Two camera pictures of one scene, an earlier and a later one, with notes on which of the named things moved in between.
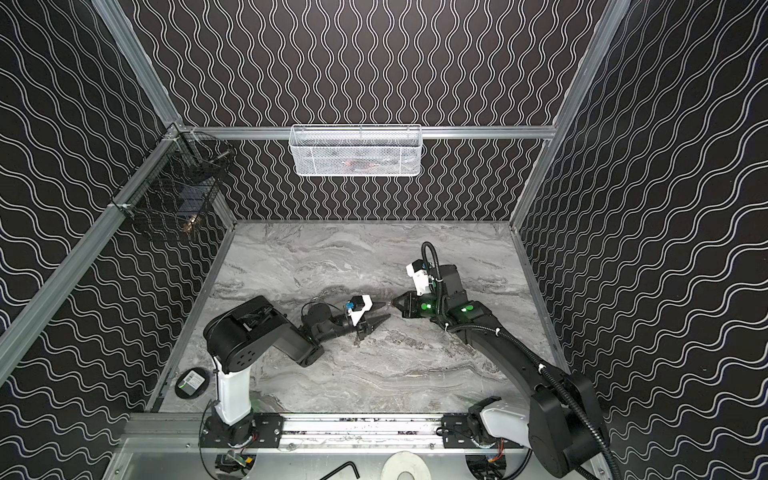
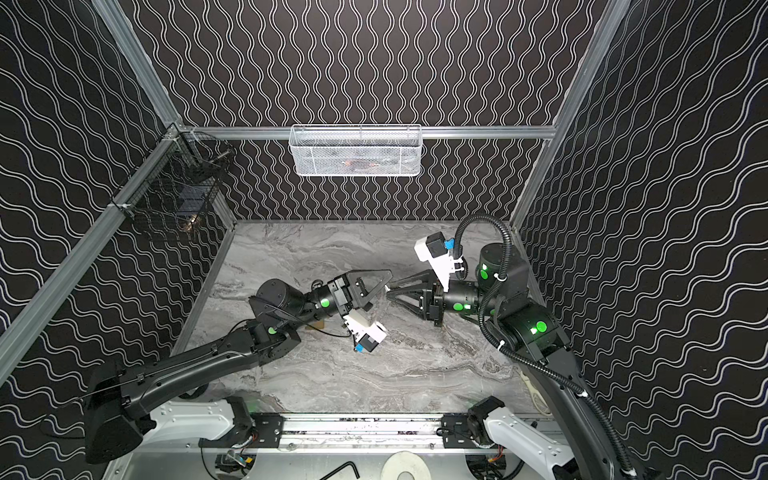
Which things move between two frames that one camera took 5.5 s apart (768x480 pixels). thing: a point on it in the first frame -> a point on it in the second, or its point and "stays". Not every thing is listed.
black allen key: [337, 469] stays
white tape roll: [405, 461] stays
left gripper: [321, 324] -> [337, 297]
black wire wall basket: [175, 183] stays
